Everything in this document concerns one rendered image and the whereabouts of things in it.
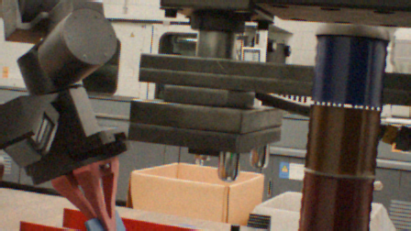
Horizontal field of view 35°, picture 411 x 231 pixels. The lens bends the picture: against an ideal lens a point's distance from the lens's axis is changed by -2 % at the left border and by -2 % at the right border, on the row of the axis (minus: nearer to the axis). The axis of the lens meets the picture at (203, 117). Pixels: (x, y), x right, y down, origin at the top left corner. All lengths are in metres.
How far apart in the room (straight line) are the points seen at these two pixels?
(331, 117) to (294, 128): 4.85
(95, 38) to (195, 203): 2.35
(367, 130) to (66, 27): 0.36
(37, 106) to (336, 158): 0.35
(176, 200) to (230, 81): 2.41
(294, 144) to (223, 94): 4.62
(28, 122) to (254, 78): 0.20
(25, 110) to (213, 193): 2.35
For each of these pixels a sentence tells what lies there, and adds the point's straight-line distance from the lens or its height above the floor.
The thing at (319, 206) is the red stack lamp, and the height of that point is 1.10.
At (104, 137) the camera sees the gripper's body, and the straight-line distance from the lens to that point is 0.65.
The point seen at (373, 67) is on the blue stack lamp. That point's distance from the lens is 0.34.
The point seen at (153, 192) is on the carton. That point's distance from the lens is 3.03.
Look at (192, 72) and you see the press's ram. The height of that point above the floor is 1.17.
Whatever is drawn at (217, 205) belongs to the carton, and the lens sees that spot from 2.92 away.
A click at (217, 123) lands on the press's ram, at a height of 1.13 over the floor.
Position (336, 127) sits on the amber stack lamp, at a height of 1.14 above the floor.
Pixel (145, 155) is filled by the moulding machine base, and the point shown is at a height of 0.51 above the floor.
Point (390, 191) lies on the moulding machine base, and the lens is 5.10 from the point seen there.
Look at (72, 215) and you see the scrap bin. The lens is 0.99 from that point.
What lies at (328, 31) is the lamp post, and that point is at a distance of 0.34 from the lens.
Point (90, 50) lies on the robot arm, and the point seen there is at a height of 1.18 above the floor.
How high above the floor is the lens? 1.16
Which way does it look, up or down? 3 degrees down
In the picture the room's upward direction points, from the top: 5 degrees clockwise
